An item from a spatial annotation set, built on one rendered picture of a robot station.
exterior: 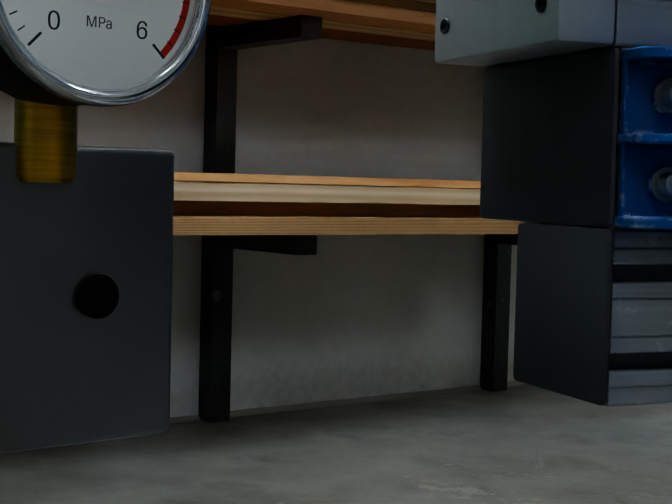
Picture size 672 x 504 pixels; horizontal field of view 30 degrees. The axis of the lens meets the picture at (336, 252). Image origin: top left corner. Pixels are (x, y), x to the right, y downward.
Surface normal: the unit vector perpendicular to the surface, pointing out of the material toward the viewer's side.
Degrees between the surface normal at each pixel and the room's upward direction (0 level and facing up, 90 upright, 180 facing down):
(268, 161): 90
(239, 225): 90
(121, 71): 90
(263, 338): 90
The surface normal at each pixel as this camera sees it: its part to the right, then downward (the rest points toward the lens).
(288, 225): 0.60, 0.06
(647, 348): 0.37, 0.06
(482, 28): -0.93, 0.00
